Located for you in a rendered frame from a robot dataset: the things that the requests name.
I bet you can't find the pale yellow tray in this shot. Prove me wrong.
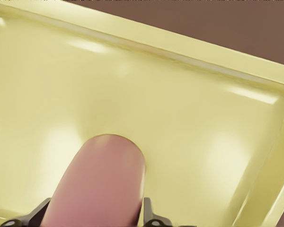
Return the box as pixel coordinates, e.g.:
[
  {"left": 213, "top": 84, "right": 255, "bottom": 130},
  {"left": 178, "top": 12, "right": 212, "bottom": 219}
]
[{"left": 0, "top": 0, "right": 284, "bottom": 227}]

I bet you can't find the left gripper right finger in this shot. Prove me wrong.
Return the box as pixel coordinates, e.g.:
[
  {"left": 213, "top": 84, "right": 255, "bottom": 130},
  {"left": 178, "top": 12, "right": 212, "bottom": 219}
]
[{"left": 139, "top": 197, "right": 178, "bottom": 227}]

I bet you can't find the pink sausage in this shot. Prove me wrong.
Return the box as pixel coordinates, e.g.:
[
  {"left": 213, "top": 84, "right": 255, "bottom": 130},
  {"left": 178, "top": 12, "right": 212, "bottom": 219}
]
[{"left": 40, "top": 134, "right": 147, "bottom": 227}]

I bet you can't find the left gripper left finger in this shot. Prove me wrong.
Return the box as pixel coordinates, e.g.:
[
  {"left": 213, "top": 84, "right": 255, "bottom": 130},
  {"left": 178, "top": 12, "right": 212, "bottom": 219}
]
[{"left": 0, "top": 197, "right": 52, "bottom": 227}]

